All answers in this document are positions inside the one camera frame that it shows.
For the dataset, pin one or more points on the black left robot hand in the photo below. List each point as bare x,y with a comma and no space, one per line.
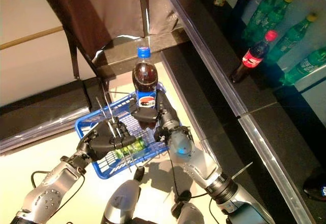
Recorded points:
102,142

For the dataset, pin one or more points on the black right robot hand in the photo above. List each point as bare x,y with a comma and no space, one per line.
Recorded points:
146,119

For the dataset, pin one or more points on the blue plastic shopping basket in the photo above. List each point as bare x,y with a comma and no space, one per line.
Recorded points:
86,124

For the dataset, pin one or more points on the Pepsi cola bottle blue cap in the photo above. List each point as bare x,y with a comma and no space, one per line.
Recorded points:
317,185
145,81

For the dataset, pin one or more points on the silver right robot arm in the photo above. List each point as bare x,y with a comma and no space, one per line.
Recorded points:
203,163

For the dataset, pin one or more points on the green soda can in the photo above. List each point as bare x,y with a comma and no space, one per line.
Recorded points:
136,146

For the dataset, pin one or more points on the black shelf base plinth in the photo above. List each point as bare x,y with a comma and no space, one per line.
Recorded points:
193,94

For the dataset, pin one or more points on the black low display stand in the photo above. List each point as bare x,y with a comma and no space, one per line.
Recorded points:
38,112

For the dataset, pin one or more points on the silver right robot leg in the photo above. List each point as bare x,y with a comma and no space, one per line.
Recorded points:
188,213

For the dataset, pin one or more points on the shiny metal pole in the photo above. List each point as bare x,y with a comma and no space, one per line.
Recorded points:
144,5

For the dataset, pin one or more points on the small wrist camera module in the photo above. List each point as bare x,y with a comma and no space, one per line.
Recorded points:
160,133

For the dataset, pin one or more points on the black shelf board clear rail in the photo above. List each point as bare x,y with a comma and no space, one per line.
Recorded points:
203,30
280,145

